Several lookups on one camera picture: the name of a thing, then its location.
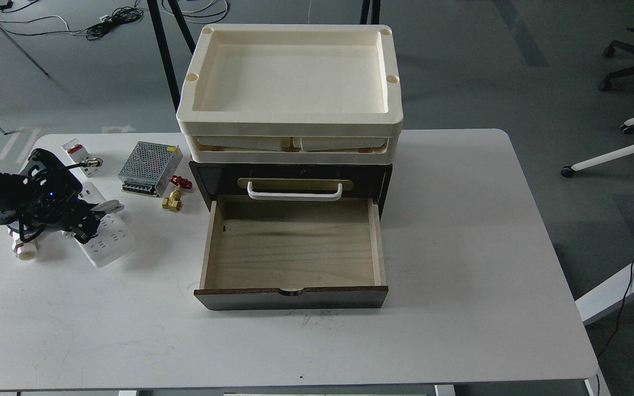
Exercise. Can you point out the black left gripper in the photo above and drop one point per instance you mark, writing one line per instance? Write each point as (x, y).
(51, 200)

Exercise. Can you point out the white power strip with cable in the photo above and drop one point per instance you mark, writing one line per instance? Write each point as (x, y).
(113, 240)

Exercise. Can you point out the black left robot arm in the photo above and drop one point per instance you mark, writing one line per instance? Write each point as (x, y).
(12, 194)

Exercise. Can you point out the white red circuit breaker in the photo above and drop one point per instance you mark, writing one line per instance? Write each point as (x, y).
(80, 156)

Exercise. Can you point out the metal mesh power supply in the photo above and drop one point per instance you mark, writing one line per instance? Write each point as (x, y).
(148, 169)

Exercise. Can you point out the white plastic pipe valve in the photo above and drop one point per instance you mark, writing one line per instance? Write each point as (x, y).
(25, 244)

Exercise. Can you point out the open dark wooden drawer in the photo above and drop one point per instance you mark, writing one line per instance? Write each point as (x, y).
(293, 255)

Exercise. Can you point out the cream plastic top tray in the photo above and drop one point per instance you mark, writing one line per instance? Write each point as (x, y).
(292, 80)

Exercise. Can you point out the brass valve red handle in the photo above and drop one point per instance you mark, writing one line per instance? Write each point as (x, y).
(173, 202)

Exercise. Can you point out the white drawer handle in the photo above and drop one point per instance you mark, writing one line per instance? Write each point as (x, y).
(280, 196)

